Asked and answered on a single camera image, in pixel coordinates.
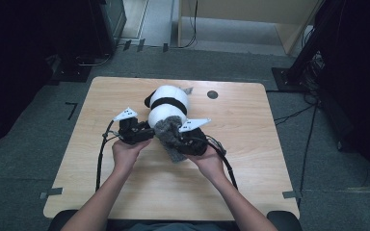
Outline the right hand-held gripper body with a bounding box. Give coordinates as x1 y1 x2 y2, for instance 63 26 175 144
172 117 213 158

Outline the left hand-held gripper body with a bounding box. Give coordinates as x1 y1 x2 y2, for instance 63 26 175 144
112 106 146 145

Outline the grey fuzzy sock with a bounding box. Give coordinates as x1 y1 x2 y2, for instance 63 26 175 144
153 115 191 164

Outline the panda plush toy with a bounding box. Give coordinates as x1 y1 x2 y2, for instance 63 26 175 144
143 84 195 130

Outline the person's left hand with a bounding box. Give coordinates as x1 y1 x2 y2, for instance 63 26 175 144
111 138 153 175

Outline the person's right hand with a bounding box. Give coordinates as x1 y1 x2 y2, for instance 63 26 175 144
185 144 228 185

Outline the person's grey clothing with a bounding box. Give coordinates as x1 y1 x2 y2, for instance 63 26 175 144
105 218 244 231

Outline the grey tape strip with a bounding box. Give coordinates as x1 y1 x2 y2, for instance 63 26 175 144
39 187 65 200
281 190 304 200

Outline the black cabinet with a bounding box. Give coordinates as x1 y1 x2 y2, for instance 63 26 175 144
88 0 128 60

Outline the black chair armrest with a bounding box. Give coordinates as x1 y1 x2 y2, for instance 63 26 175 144
46 210 80 231
266 209 303 231

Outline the black stand with base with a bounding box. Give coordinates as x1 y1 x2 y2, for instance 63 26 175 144
271 0 345 94

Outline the right hand-held gripper cable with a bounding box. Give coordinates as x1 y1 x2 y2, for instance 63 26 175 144
204 135 239 191

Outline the hand-held gripper cable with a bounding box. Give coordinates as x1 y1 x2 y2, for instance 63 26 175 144
94 119 123 193
204 135 239 191

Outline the left hand-held gripper cable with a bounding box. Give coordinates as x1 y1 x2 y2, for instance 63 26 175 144
94 119 123 193

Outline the black stand base plate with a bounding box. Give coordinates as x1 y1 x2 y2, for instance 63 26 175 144
51 55 94 85

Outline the black floor cable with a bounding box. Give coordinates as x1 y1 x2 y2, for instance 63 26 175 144
273 92 320 195

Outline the black hanging cable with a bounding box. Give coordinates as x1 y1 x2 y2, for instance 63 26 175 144
178 0 199 50

